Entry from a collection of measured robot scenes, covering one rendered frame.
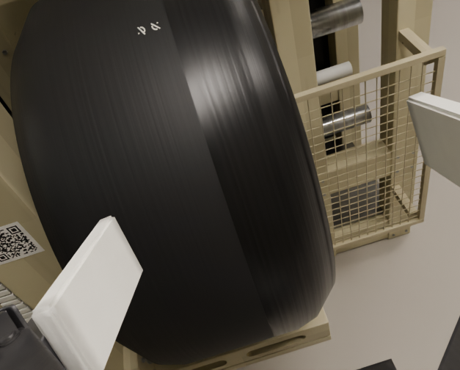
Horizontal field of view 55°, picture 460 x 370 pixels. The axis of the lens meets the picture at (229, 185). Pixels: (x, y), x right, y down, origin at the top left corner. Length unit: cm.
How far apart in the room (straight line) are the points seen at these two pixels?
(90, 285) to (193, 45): 34
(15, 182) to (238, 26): 37
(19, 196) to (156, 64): 30
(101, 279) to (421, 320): 174
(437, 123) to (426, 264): 182
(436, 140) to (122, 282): 13
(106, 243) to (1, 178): 48
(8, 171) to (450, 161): 58
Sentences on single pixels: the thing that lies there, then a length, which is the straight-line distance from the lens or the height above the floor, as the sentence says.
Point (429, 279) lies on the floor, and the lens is 195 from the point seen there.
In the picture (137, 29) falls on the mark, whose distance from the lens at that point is 50.
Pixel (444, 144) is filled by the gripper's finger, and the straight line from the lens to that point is 17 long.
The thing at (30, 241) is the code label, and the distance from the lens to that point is 73.
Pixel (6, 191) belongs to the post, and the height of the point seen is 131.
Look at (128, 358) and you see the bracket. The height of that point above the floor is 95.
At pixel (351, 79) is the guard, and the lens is 116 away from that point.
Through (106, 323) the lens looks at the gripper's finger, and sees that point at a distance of 16.
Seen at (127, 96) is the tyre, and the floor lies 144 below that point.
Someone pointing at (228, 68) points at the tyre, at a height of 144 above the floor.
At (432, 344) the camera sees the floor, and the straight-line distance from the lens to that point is 183.
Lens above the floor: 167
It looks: 46 degrees down
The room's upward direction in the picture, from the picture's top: 19 degrees counter-clockwise
